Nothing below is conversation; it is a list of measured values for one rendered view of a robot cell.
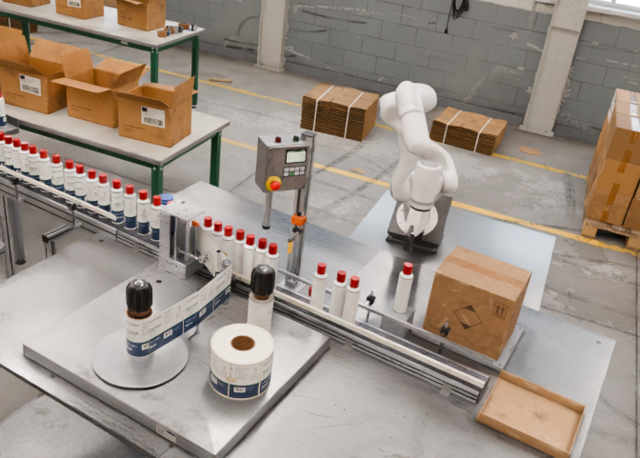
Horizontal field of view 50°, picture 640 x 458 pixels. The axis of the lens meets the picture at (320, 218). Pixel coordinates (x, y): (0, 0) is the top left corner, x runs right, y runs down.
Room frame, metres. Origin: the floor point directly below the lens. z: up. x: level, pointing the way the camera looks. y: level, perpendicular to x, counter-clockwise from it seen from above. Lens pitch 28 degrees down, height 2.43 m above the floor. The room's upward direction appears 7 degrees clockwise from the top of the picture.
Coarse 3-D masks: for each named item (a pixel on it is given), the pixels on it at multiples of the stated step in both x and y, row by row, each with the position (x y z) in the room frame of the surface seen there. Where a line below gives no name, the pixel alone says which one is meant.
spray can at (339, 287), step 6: (342, 270) 2.11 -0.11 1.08; (342, 276) 2.08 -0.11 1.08; (336, 282) 2.09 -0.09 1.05; (342, 282) 2.08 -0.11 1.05; (336, 288) 2.08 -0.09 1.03; (342, 288) 2.07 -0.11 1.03; (336, 294) 2.07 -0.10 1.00; (342, 294) 2.08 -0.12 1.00; (330, 300) 2.09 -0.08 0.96; (336, 300) 2.07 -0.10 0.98; (342, 300) 2.08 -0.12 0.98; (330, 306) 2.09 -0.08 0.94; (336, 306) 2.07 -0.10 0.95; (342, 306) 2.08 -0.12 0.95; (330, 312) 2.08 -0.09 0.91; (336, 312) 2.07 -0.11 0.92; (342, 312) 2.09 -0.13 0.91
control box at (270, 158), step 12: (264, 144) 2.27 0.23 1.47; (276, 144) 2.27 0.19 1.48; (288, 144) 2.29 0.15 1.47; (300, 144) 2.31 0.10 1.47; (264, 156) 2.26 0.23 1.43; (276, 156) 2.26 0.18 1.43; (264, 168) 2.26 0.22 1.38; (276, 168) 2.26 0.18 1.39; (264, 180) 2.25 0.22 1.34; (276, 180) 2.26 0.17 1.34; (288, 180) 2.29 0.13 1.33; (300, 180) 2.31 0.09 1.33; (264, 192) 2.25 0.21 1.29
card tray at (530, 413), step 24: (504, 384) 1.90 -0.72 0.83; (528, 384) 1.89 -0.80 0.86; (504, 408) 1.77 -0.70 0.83; (528, 408) 1.79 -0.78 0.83; (552, 408) 1.80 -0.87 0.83; (576, 408) 1.81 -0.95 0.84; (504, 432) 1.66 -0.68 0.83; (528, 432) 1.68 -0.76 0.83; (552, 432) 1.69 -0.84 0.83; (576, 432) 1.67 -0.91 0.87
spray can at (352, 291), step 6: (354, 276) 2.08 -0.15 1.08; (354, 282) 2.06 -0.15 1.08; (348, 288) 2.06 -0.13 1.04; (354, 288) 2.06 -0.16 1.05; (348, 294) 2.05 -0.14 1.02; (354, 294) 2.05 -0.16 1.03; (348, 300) 2.05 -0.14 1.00; (354, 300) 2.05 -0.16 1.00; (348, 306) 2.05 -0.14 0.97; (354, 306) 2.05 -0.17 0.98; (348, 312) 2.05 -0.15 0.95; (354, 312) 2.06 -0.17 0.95; (342, 318) 2.06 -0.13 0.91; (348, 318) 2.05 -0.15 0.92; (354, 318) 2.06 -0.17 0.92
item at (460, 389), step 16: (128, 240) 2.49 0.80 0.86; (208, 272) 2.30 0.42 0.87; (240, 288) 2.23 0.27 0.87; (304, 320) 2.09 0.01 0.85; (320, 320) 2.07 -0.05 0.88; (336, 336) 2.03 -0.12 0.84; (352, 336) 2.00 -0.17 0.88; (368, 352) 1.97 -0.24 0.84; (384, 352) 1.94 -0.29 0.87; (432, 352) 1.97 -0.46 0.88; (400, 368) 1.91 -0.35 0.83; (416, 368) 1.89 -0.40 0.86; (432, 384) 1.85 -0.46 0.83; (448, 384) 1.83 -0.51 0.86
